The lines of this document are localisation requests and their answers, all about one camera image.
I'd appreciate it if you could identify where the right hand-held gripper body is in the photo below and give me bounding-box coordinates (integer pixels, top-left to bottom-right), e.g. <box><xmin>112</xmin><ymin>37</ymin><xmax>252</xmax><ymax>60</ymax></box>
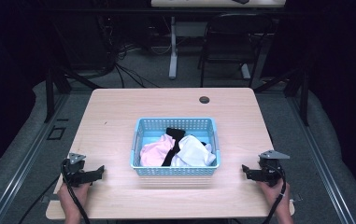
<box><xmin>253</xmin><ymin>149</ymin><xmax>292</xmax><ymax>188</ymax></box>

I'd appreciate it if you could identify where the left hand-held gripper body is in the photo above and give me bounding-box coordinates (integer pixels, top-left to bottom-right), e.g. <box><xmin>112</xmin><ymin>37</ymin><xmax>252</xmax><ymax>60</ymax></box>
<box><xmin>61</xmin><ymin>152</ymin><xmax>93</xmax><ymax>189</ymax></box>

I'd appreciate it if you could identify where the white cloth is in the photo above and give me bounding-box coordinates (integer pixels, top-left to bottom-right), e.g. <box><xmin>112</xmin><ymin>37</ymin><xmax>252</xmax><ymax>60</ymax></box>
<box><xmin>170</xmin><ymin>133</ymin><xmax>218</xmax><ymax>168</ymax></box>

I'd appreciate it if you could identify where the pink cloth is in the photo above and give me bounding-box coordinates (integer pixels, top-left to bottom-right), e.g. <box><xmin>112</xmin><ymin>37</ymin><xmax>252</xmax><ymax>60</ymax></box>
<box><xmin>139</xmin><ymin>133</ymin><xmax>177</xmax><ymax>168</ymax></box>

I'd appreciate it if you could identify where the light blue plastic basket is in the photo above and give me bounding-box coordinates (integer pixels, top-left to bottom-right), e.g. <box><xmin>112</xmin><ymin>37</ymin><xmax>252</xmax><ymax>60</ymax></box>
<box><xmin>130</xmin><ymin>116</ymin><xmax>222</xmax><ymax>177</ymax></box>

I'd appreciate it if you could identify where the black cloth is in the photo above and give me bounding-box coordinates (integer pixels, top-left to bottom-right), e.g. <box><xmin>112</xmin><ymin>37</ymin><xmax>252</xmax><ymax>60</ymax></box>
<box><xmin>161</xmin><ymin>127</ymin><xmax>187</xmax><ymax>168</ymax></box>

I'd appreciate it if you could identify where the person's left hand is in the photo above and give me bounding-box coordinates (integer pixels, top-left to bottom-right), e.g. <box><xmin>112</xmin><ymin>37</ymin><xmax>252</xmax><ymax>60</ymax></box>
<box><xmin>56</xmin><ymin>181</ymin><xmax>92</xmax><ymax>216</ymax></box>

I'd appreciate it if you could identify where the person's right hand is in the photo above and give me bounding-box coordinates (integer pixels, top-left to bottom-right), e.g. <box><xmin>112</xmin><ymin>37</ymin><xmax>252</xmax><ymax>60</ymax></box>
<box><xmin>256</xmin><ymin>178</ymin><xmax>292</xmax><ymax>214</ymax></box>

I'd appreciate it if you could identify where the black metal stand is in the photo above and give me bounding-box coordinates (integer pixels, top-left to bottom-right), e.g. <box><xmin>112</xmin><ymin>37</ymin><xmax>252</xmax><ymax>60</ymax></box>
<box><xmin>252</xmin><ymin>65</ymin><xmax>311</xmax><ymax>127</ymax></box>
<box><xmin>42</xmin><ymin>65</ymin><xmax>103</xmax><ymax>124</ymax></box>

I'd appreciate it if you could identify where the black folding chair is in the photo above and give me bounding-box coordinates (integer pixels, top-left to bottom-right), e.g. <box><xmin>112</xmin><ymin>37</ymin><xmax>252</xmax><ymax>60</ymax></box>
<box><xmin>196</xmin><ymin>12</ymin><xmax>276</xmax><ymax>89</ymax></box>

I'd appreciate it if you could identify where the white-legged desk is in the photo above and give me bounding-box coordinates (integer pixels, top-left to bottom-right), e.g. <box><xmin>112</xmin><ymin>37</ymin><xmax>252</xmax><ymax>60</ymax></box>
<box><xmin>150</xmin><ymin>0</ymin><xmax>288</xmax><ymax>80</ymax></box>

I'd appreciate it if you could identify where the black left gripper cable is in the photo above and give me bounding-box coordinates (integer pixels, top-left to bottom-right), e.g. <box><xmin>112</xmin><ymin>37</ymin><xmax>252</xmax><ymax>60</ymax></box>
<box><xmin>60</xmin><ymin>158</ymin><xmax>92</xmax><ymax>224</ymax></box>

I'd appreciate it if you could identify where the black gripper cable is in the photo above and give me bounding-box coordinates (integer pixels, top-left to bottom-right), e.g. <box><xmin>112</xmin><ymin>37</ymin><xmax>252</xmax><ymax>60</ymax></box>
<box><xmin>60</xmin><ymin>158</ymin><xmax>92</xmax><ymax>224</ymax></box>
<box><xmin>261</xmin><ymin>161</ymin><xmax>288</xmax><ymax>224</ymax></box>

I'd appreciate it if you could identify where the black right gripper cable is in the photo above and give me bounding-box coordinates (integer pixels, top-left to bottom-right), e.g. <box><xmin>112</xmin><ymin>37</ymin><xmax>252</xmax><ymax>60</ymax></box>
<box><xmin>261</xmin><ymin>161</ymin><xmax>288</xmax><ymax>224</ymax></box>

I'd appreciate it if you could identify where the thin black floor cable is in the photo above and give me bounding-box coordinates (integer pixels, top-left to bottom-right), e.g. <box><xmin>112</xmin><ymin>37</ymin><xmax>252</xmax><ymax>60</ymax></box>
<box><xmin>17</xmin><ymin>175</ymin><xmax>61</xmax><ymax>224</ymax></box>

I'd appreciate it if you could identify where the aluminium floor rail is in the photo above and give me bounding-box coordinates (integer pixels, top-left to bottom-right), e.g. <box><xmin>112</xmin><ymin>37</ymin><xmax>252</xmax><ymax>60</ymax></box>
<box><xmin>0</xmin><ymin>92</ymin><xmax>71</xmax><ymax>224</ymax></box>
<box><xmin>285</xmin><ymin>96</ymin><xmax>356</xmax><ymax>224</ymax></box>

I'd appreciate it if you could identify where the bundle of floor cables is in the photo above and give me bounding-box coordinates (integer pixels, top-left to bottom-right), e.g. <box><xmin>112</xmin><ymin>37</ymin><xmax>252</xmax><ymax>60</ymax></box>
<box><xmin>94</xmin><ymin>12</ymin><xmax>162</xmax><ymax>90</ymax></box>

